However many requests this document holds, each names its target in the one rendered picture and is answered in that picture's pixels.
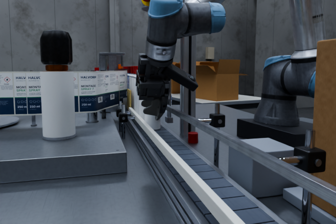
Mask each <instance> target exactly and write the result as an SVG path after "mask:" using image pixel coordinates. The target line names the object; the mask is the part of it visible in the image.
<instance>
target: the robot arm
mask: <svg viewBox="0 0 336 224"><path fill-rule="evenodd" d="M223 1H225V0H187V1H186V2H183V0H150V3H149V10H148V25H147V37H146V46H145V53H139V57H138V70H136V83H135V86H137V87H136V91H137V95H138V96H139V100H143V101H142V102H141V105H142V106H143V107H145V108H144V109H143V113H144V114H146V115H152V116H155V120H156V121H158V120H159V119H160V118H161V117H162V115H163V114H164V113H165V111H166V108H167V105H168V97H169V94H170V82H169V81H170V80H171V79H172V80H173V81H175V82H177V83H179V84H180V85H182V86H184V87H186V88H187V89H189V90H191V91H192V92H194V91H195V90H196V89H197V88H198V83H197V81H196V79H195V78H194V77H193V76H192V75H190V74H188V73H187V72H185V71H183V70H182V69H180V68H178V67H177V66H175V65H174V64H172V63H173V58H174V56H175V50H176V43H177V39H181V38H183V37H188V36H194V35H199V34H211V33H218V32H220V31H221V30H222V29H223V28H224V26H225V23H226V12H225V9H224V7H223V6H222V5H221V3H222V2H223ZM289 8H290V16H291V24H292V32H293V40H294V48H295V51H294V53H293V54H292V55H279V56H273V57H269V58H268V59H266V61H265V63H264V68H263V80H262V91H261V100H260V103H259V105H258V107H257V109H256V112H255V114H254V121H255V122H258V123H262V124H267V125H274V126H283V127H297V126H299V125H300V118H299V113H298V109H297V105H296V100H297V96H303V97H311V98H315V79H316V60H317V42H318V41H323V40H326V32H325V22H324V13H323V3H322V0H289Z"/></svg>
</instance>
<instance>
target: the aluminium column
mask: <svg viewBox="0 0 336 224"><path fill-rule="evenodd" d="M186 1H187V0H184V2H186ZM196 41H197V35H192V36H186V37H182V38H181V39H180V69H181V70H183V71H185V72H186V73H188V74H190V75H191V76H193V77H194V78H195V80H196ZM180 111H182V112H184V113H186V114H188V115H190V116H192V117H194V118H196V90H195V91H191V90H189V89H188V88H186V87H184V86H182V85H181V84H180ZM195 131H196V127H195V126H194V125H192V124H190V123H188V122H187V121H185V120H183V119H181V118H180V135H181V136H182V137H183V138H188V133H189V132H195Z"/></svg>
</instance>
